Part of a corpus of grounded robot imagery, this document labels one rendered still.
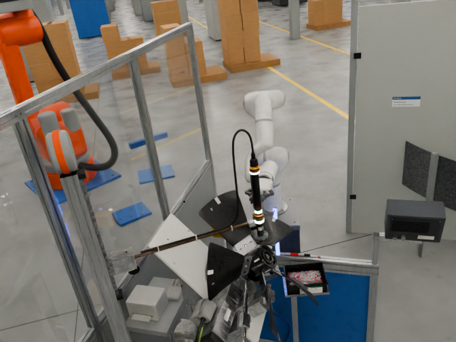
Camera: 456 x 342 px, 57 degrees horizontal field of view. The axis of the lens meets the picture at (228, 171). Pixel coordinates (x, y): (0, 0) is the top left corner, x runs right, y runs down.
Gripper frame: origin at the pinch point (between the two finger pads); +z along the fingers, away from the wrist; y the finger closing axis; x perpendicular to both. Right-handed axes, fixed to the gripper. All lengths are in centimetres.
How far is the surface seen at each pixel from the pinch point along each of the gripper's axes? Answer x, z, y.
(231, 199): -4.2, -5.6, 13.6
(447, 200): -83, -147, -109
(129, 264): -12, 37, 47
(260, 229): -15.1, 1.3, -0.7
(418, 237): -38, -33, -73
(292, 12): -52, -1107, 144
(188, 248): -22.8, 10.1, 32.7
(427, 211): -22, -33, -75
